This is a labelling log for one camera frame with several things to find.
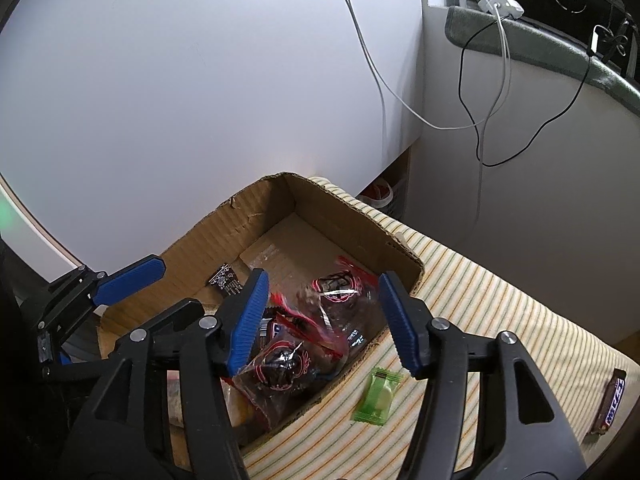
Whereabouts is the white cable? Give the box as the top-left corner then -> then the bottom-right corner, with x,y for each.
470,7 -> 511,253
330,0 -> 513,131

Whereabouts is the red shoe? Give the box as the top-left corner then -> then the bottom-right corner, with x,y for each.
360,180 -> 396,206

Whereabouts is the small black snack packet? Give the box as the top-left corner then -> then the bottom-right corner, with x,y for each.
207,263 -> 243,297

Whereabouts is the white cabinet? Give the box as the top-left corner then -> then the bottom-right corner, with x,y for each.
0,0 -> 426,286

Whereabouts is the brown cardboard box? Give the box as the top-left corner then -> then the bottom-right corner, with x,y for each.
97,172 -> 425,451

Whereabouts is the green snack packet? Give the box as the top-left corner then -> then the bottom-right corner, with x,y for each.
351,367 -> 405,426

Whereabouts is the small black device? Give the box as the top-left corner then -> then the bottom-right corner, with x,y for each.
589,24 -> 632,63

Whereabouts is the black cable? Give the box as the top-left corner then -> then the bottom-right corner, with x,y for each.
459,15 -> 593,167

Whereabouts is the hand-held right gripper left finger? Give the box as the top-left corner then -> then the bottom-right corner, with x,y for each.
65,268 -> 271,480

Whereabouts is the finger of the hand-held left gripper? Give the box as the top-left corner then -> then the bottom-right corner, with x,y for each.
36,255 -> 167,347

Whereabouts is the striped blanket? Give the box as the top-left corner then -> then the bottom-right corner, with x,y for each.
240,175 -> 640,480

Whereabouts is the clear red black snack packet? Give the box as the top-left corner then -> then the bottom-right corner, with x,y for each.
232,305 -> 351,433
300,256 -> 396,356

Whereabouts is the dark chocolate bar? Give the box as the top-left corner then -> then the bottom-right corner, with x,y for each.
590,367 -> 628,436

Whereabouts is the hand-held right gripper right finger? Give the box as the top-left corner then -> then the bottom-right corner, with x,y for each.
377,271 -> 588,480

